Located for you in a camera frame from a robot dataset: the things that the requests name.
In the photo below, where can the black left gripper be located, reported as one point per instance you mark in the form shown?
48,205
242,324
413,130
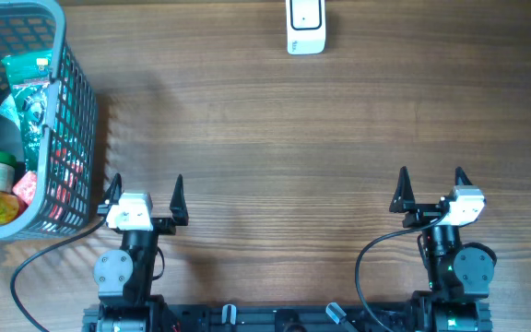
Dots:
165,225

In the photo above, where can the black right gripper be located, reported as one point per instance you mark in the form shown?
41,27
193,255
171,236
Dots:
404,202

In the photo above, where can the red stick packet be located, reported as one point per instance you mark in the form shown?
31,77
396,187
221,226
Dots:
67,167

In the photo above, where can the small red white packet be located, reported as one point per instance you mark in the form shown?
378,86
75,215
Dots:
26,187

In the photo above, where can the green 3M product pouch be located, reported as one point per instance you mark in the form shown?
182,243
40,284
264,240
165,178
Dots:
28,77

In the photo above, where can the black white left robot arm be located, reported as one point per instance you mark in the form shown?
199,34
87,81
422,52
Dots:
124,276

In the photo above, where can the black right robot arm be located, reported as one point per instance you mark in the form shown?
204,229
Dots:
459,273

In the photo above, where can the white barcode scanner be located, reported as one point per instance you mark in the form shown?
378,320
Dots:
306,26

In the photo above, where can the grey plastic mesh basket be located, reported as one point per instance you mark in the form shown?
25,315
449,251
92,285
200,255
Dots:
71,118

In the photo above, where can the pale teal flat packet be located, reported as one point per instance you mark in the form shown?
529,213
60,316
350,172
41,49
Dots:
8,110

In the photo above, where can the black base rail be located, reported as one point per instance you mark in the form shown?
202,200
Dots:
397,316

